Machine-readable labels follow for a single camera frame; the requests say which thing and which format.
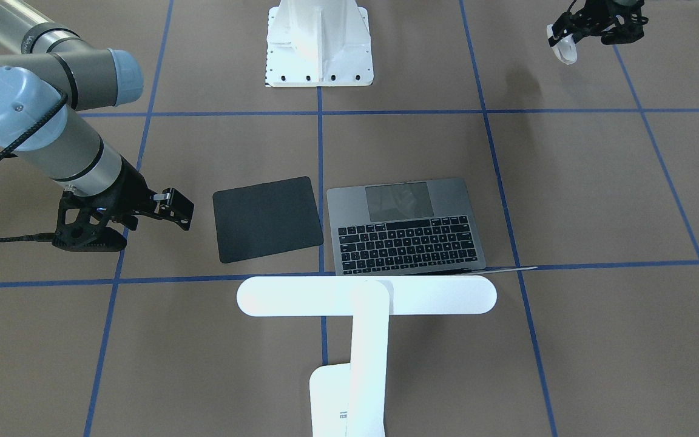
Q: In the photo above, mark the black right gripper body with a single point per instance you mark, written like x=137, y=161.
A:
x=129, y=193

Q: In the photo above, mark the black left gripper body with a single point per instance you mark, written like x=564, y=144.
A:
x=611, y=22

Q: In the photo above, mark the white computer mouse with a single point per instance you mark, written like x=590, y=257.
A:
x=563, y=49

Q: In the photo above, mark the black mouse pad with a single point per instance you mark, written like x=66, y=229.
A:
x=263, y=220

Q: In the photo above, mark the grey laptop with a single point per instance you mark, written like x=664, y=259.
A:
x=416, y=228

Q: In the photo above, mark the white desk lamp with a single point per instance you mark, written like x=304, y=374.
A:
x=349, y=399

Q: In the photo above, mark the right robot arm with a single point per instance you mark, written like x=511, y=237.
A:
x=50, y=75

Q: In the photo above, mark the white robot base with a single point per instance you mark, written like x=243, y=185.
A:
x=318, y=44

